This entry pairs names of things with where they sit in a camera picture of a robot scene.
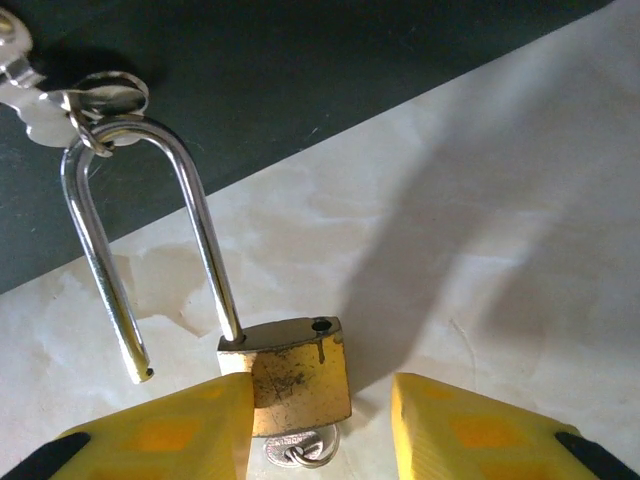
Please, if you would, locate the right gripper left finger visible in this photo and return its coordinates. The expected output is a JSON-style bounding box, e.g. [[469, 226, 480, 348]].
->
[[0, 372, 257, 480]]

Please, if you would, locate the small silver key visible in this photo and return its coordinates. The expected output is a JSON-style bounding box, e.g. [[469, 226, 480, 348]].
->
[[263, 424, 342, 470]]

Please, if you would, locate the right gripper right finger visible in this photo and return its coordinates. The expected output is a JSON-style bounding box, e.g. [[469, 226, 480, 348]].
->
[[391, 372, 640, 480]]

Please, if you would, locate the brass padlock with steel shackle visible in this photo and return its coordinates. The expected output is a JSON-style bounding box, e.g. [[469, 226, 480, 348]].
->
[[59, 117, 354, 439]]

